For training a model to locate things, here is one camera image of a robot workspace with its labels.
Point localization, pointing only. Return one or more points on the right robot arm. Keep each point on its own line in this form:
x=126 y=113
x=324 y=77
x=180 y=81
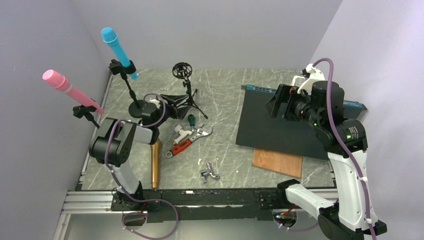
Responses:
x=353 y=216

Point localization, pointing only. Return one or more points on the pink microphone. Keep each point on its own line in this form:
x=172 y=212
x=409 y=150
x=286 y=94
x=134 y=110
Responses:
x=59 y=82

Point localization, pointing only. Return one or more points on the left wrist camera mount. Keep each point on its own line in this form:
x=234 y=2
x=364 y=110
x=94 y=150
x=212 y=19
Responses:
x=162 y=106

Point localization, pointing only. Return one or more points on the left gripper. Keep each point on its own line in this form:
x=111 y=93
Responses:
x=173 y=102

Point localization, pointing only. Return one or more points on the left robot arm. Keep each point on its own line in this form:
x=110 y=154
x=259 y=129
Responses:
x=112 y=144

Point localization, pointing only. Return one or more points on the red handle adjustable wrench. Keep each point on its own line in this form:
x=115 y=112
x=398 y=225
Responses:
x=187 y=138

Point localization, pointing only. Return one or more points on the green handle screwdriver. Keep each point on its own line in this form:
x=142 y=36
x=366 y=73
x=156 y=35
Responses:
x=191 y=120

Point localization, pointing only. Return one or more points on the small metal clamp part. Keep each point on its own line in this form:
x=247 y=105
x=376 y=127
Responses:
x=208 y=172

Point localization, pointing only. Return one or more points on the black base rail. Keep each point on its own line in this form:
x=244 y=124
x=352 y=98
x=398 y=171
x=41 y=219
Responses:
x=205 y=204

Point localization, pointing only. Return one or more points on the white plastic faucet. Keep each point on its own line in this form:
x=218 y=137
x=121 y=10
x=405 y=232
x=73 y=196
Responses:
x=181 y=132

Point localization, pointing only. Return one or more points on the gold microphone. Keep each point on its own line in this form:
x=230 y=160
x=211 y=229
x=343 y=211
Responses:
x=155 y=164

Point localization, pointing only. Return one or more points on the black network switch box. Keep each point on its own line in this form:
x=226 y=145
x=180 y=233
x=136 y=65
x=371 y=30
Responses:
x=260 y=131

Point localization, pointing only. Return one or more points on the blue microphone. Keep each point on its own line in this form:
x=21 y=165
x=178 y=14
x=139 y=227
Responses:
x=110 y=37

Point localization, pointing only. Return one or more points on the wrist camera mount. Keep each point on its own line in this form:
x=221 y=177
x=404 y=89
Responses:
x=310 y=75
x=162 y=106

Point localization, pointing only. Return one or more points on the wooden board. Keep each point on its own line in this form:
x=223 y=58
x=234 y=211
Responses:
x=283 y=163

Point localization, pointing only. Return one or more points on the pink mic round-base stand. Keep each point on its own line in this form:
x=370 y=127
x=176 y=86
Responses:
x=85 y=111

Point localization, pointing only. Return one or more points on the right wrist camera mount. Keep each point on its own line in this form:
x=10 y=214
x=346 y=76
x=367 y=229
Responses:
x=310 y=75

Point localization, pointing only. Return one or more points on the black tripod mic stand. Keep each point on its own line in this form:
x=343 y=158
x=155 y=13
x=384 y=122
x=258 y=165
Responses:
x=183 y=71

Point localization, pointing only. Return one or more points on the blue mic round-base stand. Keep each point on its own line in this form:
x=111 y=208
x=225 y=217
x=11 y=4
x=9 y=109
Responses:
x=116 y=68

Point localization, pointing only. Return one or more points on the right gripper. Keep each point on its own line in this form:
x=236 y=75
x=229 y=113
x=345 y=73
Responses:
x=283 y=93

